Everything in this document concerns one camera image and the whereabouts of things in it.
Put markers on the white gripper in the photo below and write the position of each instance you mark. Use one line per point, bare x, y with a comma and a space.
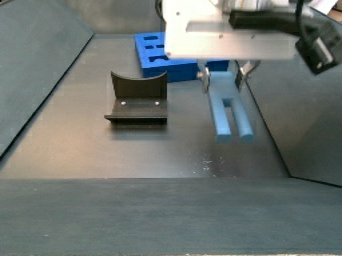
199, 34

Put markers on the light blue square-circle object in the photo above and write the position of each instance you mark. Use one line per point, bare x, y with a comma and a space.
225, 98

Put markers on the blue foam shape-sorter block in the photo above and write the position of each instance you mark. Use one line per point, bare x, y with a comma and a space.
155, 62

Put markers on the black curved fixture bracket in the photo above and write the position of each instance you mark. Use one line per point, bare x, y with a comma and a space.
140, 99

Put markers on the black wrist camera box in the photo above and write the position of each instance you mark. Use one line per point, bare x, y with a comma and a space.
319, 44

